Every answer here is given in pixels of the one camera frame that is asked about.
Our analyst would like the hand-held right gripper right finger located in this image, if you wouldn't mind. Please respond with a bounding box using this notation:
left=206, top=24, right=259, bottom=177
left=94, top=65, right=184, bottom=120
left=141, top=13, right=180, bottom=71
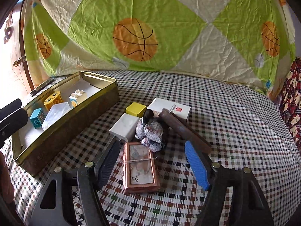
left=185, top=140, right=275, bottom=226

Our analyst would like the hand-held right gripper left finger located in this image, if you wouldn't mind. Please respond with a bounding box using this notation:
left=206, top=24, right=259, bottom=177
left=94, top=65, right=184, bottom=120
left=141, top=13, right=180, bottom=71
left=28, top=140, right=121, bottom=226

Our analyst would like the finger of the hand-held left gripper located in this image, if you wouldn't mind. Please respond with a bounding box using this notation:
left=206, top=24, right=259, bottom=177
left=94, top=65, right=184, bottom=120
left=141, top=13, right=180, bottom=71
left=0, top=99, right=23, bottom=121
left=0, top=109, right=29, bottom=144

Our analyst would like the teal cartoon block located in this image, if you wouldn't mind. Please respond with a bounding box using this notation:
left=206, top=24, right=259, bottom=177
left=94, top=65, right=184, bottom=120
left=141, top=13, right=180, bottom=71
left=29, top=108, right=47, bottom=129

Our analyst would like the copper framed picture box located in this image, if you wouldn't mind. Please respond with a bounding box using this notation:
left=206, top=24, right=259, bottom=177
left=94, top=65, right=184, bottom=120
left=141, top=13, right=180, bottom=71
left=123, top=142, right=161, bottom=195

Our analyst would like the brown wooden bar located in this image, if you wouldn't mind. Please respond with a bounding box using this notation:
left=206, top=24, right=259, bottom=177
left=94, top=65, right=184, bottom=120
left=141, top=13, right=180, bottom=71
left=158, top=108, right=213, bottom=154

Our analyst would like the yellow owl block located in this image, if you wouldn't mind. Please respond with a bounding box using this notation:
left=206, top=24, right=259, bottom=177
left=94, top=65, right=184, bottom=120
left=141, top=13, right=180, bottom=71
left=43, top=91, right=64, bottom=111

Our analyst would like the clear plastic hexagon piece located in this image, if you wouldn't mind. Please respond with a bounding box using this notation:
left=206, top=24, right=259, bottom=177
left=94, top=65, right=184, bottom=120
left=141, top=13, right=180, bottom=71
left=41, top=102, right=72, bottom=131

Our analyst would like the gold tin box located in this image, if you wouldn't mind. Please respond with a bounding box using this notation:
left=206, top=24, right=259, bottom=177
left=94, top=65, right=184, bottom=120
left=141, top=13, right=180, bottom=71
left=11, top=71, right=120, bottom=177

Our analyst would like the white cardboard box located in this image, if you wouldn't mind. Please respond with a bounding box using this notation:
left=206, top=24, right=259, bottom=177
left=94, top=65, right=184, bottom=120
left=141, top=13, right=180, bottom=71
left=147, top=97, right=191, bottom=123

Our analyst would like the white building block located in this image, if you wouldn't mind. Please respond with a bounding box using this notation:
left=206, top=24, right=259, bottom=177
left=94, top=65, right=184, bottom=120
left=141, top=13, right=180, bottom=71
left=69, top=89, right=88, bottom=108

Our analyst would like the person's left hand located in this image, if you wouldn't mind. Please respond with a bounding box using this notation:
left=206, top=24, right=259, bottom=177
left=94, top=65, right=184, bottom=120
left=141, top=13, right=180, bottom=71
left=0, top=155, right=15, bottom=204

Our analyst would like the white charger plug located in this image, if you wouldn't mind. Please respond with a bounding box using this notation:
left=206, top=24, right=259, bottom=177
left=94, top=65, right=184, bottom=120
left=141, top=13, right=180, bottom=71
left=109, top=113, right=140, bottom=143

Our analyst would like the brass door knob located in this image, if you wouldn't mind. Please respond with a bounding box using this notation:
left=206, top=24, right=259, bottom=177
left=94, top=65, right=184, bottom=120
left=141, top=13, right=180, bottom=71
left=13, top=54, right=26, bottom=67

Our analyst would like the checkered tablecloth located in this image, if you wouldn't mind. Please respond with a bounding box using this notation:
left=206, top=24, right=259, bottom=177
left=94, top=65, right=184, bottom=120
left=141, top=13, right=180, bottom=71
left=0, top=69, right=301, bottom=226

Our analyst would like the silver sequin toy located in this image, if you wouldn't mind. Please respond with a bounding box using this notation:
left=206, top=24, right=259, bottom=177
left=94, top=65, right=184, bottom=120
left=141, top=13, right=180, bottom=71
left=135, top=109, right=168, bottom=153

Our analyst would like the brown wooden door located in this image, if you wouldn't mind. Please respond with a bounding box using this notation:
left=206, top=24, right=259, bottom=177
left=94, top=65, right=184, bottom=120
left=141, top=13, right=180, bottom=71
left=0, top=0, right=33, bottom=95

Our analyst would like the yellow cube block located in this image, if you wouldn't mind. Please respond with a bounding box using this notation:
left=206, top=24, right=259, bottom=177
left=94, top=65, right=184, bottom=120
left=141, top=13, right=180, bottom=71
left=125, top=102, right=147, bottom=118

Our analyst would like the white paper liner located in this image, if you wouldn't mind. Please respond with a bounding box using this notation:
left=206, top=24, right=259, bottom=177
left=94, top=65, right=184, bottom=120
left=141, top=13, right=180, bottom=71
left=20, top=78, right=102, bottom=146

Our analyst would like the door ornament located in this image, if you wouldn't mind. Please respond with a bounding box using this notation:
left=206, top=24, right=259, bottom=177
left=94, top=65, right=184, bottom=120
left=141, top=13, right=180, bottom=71
left=3, top=12, right=14, bottom=44

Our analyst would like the red bear print cloth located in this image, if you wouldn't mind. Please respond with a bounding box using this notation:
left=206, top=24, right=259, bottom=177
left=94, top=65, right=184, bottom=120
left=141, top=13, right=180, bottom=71
left=277, top=56, right=301, bottom=146

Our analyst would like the green basketball print sheet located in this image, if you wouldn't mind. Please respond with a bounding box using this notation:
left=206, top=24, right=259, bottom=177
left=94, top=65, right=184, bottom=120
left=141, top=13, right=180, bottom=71
left=20, top=0, right=297, bottom=99

